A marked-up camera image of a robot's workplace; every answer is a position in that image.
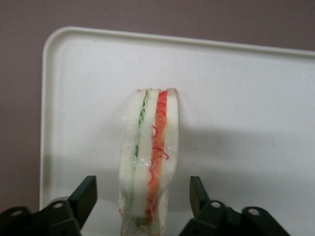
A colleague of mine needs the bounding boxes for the cream plastic tray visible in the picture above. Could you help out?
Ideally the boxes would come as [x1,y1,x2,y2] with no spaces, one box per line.
[38,26,315,236]

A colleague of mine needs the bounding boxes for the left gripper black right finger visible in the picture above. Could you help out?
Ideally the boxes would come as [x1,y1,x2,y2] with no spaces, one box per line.
[178,176,289,236]

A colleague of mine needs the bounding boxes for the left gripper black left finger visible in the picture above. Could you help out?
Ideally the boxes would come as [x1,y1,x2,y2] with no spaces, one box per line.
[0,175,98,236]

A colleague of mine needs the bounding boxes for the plastic white bread sandwich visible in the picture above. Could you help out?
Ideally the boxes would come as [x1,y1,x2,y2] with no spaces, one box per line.
[118,87,180,236]

